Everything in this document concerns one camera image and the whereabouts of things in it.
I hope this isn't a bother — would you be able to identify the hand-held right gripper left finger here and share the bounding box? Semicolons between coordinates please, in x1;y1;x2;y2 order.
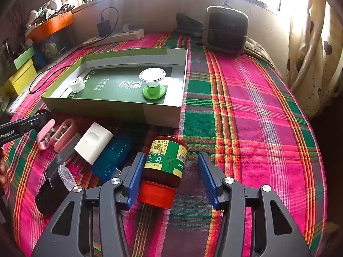
31;151;146;257

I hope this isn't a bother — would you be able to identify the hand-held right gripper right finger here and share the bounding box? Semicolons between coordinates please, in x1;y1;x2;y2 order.
197;151;313;257

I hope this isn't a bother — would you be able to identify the blue translucent USB device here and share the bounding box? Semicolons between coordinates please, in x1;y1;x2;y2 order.
92;134;134;178

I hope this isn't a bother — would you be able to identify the sauce jar with red cap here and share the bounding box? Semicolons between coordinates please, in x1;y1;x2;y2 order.
138;135;188;209

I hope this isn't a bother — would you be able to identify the white power adapter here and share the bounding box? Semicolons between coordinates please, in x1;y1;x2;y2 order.
74;122;114;166

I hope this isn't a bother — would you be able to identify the small white round cap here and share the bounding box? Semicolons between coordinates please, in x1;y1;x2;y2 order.
70;77;86;94

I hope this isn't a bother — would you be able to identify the green gift box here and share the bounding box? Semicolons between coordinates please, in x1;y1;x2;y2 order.
41;48;188;129

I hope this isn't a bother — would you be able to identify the black rectangular device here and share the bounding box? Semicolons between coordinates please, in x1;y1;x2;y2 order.
34;163;78;217

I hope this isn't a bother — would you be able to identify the person's left hand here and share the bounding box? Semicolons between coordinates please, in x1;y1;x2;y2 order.
0;150;6;190

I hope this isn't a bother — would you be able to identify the yellow box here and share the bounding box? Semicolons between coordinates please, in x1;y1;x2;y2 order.
0;66;38;95

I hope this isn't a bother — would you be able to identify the clear plastic cap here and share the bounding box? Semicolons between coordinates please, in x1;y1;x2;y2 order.
57;165;77;192

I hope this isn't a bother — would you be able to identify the light green box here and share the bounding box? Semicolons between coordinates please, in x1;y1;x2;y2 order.
13;47;35;70

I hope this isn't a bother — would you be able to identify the blue box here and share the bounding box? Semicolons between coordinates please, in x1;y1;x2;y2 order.
32;44;47;69

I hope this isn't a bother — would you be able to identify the plaid blanket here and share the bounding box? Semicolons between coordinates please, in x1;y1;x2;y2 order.
3;31;326;257

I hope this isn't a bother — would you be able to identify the glass tank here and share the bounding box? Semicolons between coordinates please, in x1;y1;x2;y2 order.
38;27;77;62

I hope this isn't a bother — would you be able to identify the orange tray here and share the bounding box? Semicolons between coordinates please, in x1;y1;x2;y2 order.
25;12;73;42

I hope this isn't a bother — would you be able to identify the white and green round container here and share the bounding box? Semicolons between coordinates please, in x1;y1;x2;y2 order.
138;68;168;99

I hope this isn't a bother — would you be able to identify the pile of clutter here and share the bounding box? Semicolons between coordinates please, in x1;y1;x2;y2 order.
25;0;73;30

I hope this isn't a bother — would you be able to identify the black charger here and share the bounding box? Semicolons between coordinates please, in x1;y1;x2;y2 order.
97;20;112;37

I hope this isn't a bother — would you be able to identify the white power strip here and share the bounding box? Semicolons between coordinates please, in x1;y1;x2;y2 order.
82;28;144;48

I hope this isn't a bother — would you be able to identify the printed pillow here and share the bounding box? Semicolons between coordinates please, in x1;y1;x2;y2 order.
242;39;276;67

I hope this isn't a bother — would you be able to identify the grey space heater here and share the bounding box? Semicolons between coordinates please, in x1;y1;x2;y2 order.
202;5;250;55

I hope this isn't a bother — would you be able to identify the patterned curtain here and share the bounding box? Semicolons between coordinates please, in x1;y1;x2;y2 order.
285;0;343;118

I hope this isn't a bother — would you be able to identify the white tube frame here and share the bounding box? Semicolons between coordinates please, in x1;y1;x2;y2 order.
291;0;326;94

